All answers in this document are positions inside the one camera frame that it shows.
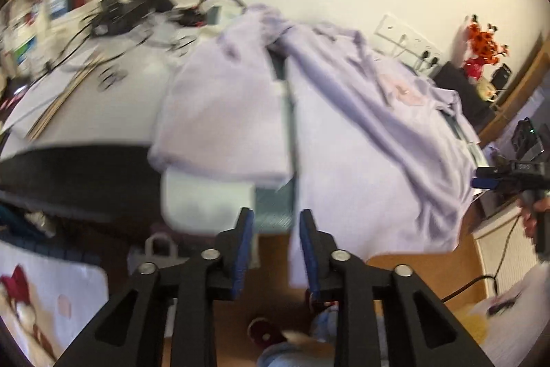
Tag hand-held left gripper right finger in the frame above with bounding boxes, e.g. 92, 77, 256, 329
299, 209, 495, 367

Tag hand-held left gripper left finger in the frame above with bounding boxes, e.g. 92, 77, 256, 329
54, 207, 255, 367

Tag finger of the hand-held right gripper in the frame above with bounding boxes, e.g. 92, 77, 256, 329
476, 166, 512, 179
470, 177, 510, 191

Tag lavender fleece pajama top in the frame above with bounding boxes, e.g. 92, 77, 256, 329
148, 3, 480, 290

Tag person's right hand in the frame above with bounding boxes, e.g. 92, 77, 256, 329
518, 195, 550, 239

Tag dark red slipper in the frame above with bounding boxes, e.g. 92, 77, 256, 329
248, 317, 286, 350
305, 290, 340, 312

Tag small black device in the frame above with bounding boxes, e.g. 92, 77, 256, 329
490, 64, 514, 90

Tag person's left leg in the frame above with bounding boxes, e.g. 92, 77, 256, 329
255, 343, 340, 367

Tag orange artificial flowers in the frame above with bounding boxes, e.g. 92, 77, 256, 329
462, 14, 510, 58

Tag cartoon printed white cloth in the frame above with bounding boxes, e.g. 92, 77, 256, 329
0, 240, 108, 367

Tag black elastic loops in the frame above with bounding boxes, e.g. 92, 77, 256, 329
95, 64, 130, 93

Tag bundle of wooden sticks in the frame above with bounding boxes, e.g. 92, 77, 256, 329
28, 51, 108, 140

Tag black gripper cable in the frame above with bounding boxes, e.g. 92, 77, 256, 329
440, 212, 523, 303

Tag white wall socket row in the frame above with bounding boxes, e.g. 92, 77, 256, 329
373, 12, 443, 71

